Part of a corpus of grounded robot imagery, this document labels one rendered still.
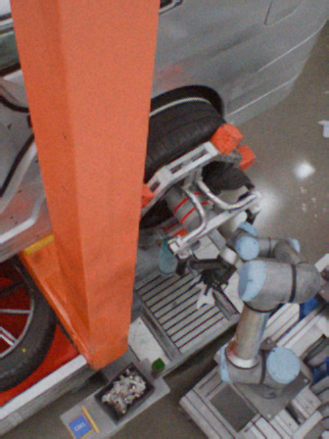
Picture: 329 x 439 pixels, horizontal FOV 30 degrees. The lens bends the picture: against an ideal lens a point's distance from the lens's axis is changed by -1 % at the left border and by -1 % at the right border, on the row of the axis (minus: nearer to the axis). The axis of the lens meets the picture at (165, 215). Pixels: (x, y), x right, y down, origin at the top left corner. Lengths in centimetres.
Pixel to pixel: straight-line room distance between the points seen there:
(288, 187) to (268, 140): 33
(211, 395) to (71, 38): 225
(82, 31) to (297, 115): 315
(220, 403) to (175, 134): 127
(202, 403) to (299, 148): 167
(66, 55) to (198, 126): 149
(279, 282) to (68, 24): 115
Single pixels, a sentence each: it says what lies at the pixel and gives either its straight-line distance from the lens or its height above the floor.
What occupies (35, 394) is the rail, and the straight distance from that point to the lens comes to 272.
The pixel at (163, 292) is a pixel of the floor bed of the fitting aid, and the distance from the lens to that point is 318.
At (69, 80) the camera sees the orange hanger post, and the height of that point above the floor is 234.
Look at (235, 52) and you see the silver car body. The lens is 233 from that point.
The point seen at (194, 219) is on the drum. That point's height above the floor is 90.
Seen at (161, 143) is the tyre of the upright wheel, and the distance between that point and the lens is 224.
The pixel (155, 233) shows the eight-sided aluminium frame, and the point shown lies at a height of 63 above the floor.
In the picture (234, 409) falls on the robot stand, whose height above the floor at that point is 21.
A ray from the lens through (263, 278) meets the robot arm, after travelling 177.
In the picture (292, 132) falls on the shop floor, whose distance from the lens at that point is 384.
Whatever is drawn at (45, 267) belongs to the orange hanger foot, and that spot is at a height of 68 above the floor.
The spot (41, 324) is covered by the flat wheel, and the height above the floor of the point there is 50.
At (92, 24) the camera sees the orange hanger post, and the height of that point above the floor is 243.
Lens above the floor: 304
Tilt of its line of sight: 63 degrees down
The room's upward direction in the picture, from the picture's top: 10 degrees clockwise
